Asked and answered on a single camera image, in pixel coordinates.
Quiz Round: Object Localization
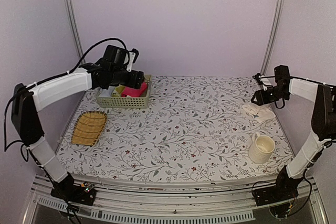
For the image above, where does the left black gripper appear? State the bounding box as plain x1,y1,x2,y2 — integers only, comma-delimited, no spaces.
111,67,144,89

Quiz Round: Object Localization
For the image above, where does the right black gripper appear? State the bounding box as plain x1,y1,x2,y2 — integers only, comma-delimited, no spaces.
250,85,289,106

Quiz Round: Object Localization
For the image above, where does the pink towel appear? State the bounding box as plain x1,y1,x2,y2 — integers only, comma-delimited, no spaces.
121,82,148,98

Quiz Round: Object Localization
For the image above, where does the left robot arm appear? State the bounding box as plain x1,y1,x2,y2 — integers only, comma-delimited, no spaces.
11,45,144,200

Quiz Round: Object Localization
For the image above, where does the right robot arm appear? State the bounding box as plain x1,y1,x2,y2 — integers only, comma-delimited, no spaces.
251,65,335,201

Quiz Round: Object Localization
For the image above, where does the cream white towel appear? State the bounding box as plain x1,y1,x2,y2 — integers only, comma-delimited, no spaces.
242,103,276,124

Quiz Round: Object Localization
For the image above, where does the green patterned rolled towel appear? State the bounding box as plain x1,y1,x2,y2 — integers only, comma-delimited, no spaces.
112,85,125,97

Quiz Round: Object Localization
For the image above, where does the green plastic basket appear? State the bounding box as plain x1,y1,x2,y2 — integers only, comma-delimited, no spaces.
95,74,153,109

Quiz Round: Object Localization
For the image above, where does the light blue rolled towel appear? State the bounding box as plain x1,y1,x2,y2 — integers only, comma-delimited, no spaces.
99,90,111,98

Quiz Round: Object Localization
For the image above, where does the cream ribbed mug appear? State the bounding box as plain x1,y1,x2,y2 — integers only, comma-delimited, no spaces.
248,132,275,164

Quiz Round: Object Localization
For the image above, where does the woven bamboo tray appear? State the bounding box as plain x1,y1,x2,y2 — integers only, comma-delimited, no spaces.
71,111,108,147

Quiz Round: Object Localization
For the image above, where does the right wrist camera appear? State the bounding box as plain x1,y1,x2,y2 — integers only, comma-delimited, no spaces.
253,73,273,91

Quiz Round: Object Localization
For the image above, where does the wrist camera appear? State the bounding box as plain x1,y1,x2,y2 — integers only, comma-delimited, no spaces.
253,73,273,91
127,48,139,72

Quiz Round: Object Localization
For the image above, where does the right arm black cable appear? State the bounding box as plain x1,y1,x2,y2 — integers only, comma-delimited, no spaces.
272,98,287,109

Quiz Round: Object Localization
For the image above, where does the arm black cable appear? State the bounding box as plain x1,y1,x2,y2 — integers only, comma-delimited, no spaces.
3,37,129,154
272,98,287,109

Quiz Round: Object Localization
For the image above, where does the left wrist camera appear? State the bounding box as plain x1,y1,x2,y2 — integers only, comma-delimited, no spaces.
127,48,139,72

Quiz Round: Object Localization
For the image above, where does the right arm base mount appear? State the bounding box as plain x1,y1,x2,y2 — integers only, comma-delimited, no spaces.
251,184,299,206

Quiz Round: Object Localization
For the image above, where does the left aluminium frame post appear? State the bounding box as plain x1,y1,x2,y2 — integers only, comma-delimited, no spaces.
64,0,83,58

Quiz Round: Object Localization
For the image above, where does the aluminium frame post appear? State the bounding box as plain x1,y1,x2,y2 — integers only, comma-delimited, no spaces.
260,0,285,74
64,0,83,58

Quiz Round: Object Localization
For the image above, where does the right aluminium frame post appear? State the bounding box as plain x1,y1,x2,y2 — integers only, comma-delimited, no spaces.
260,0,285,74

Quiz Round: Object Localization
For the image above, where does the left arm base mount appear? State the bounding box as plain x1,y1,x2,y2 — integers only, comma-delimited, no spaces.
50,185,97,206

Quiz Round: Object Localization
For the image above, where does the aluminium front rail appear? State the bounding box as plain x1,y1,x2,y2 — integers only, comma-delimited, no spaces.
23,174,331,223

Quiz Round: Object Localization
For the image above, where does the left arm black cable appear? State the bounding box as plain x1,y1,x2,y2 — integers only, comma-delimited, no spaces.
3,37,129,154

